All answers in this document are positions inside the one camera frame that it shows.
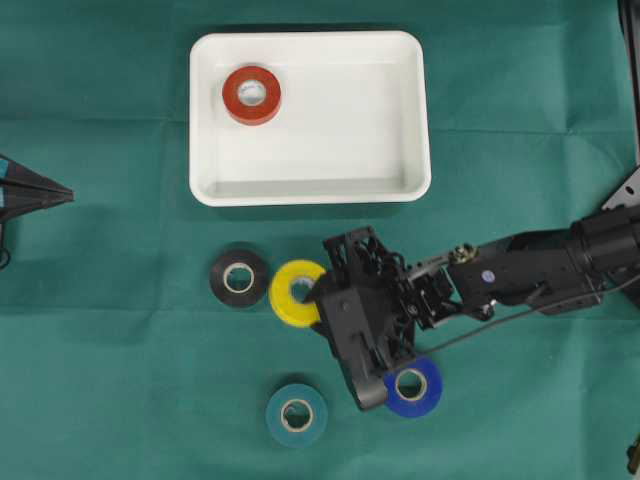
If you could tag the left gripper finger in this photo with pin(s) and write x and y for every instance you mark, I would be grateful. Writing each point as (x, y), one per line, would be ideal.
(15, 174)
(18, 202)

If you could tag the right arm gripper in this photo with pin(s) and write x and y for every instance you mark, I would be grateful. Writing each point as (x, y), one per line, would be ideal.
(371, 303)

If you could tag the yellow tape roll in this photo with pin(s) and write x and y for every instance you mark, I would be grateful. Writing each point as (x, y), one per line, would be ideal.
(287, 308)

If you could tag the blue tape roll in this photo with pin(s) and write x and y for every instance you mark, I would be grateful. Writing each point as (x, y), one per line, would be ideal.
(415, 389)

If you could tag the red tape roll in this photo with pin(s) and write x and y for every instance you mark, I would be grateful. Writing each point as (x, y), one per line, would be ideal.
(252, 95)

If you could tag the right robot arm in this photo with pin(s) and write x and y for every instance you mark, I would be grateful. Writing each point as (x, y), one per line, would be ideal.
(548, 271)

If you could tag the green tape roll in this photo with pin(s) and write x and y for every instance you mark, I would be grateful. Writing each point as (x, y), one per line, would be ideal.
(296, 416)

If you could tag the black tape roll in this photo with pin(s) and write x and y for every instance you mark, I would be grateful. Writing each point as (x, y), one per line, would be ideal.
(239, 278)

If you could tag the white plastic tray case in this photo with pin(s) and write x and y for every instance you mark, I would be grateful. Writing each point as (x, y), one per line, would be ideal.
(351, 127)

